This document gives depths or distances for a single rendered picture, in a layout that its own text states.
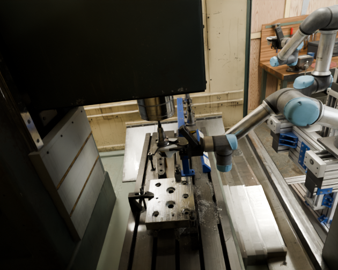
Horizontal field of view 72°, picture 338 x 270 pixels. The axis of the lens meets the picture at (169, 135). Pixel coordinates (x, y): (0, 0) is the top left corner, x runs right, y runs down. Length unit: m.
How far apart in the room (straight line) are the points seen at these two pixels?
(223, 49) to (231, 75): 0.23
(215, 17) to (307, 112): 1.13
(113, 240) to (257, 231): 0.84
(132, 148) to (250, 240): 1.21
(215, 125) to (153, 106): 1.27
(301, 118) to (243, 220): 0.66
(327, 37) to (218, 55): 0.72
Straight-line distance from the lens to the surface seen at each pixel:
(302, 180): 2.57
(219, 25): 1.98
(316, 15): 1.77
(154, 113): 0.94
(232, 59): 2.04
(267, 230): 1.46
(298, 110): 1.08
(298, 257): 1.45
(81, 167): 1.28
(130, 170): 1.98
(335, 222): 1.14
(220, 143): 1.09
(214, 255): 1.11
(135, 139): 2.14
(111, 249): 1.57
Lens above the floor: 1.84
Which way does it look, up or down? 30 degrees down
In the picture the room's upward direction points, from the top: 8 degrees counter-clockwise
